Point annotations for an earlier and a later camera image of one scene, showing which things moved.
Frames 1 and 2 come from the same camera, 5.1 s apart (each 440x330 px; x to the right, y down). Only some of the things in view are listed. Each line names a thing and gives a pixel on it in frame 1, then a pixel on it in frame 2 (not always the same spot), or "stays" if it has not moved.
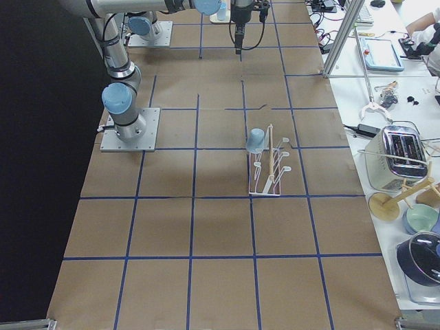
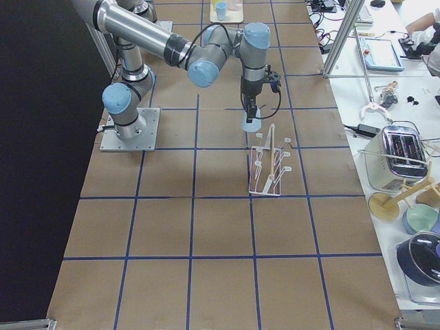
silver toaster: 396,159 stays
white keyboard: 364,22 stays
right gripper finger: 238,38 to 248,99
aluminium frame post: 346,27 stays
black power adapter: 367,130 stays
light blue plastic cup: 255,144 to 254,126
